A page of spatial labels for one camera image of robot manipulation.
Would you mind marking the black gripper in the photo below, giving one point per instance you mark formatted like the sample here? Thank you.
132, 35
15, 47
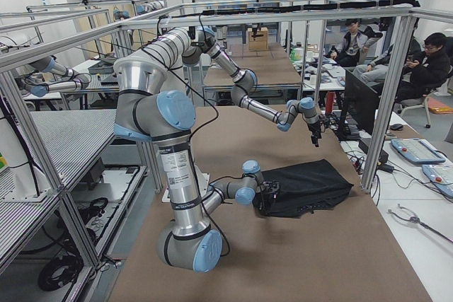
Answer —
313, 129
267, 189

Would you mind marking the black t-shirt with logo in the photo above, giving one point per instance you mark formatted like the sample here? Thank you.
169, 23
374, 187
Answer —
305, 188

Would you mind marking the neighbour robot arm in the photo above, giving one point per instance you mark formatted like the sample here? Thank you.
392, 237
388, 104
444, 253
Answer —
45, 75

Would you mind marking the black Huawei monitor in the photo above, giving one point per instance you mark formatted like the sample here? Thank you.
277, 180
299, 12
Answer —
360, 102

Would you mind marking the seated person in grey jacket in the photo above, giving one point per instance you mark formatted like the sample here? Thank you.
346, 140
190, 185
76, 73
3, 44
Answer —
355, 43

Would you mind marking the teach pendant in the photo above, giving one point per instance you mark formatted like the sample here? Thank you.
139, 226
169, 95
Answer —
440, 176
416, 151

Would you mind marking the reacher grabber tool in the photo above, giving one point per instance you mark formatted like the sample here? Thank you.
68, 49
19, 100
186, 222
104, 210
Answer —
414, 219

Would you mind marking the seated person in black jacket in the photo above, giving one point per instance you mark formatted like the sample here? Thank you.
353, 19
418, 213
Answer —
428, 69

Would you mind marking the aluminium slatted workbench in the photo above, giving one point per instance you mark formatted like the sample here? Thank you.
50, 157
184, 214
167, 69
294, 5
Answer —
65, 144

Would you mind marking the aluminium frame post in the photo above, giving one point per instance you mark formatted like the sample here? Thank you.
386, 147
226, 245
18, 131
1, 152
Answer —
404, 33

